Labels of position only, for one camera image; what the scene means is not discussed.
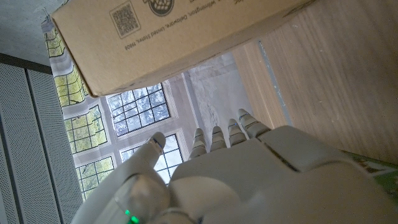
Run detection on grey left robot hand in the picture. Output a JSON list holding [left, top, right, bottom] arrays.
[[71, 108, 398, 224]]

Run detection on green game box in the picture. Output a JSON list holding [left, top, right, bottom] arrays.
[[341, 149, 398, 203]]

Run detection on printed window backdrop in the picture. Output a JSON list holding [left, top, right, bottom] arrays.
[[41, 18, 259, 200]]

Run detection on grey perforated panel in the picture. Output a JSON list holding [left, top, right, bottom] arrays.
[[0, 52, 83, 224]]

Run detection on brown cardboard box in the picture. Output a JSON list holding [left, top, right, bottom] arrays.
[[51, 0, 315, 97]]

